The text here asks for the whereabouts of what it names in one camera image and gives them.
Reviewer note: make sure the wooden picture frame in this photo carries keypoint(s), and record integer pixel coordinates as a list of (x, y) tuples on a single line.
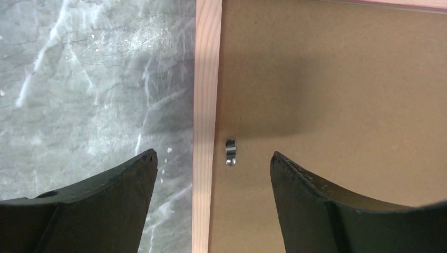
[(207, 50)]

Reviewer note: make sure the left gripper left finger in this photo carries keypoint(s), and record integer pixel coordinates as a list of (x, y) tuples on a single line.
[(103, 213)]

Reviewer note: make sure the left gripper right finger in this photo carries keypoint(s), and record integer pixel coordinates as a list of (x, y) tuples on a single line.
[(316, 215)]

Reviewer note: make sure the metal turn clip left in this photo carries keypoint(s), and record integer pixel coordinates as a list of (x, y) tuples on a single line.
[(230, 152)]

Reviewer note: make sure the brown backing board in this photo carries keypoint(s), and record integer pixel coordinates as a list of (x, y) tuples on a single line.
[(354, 93)]

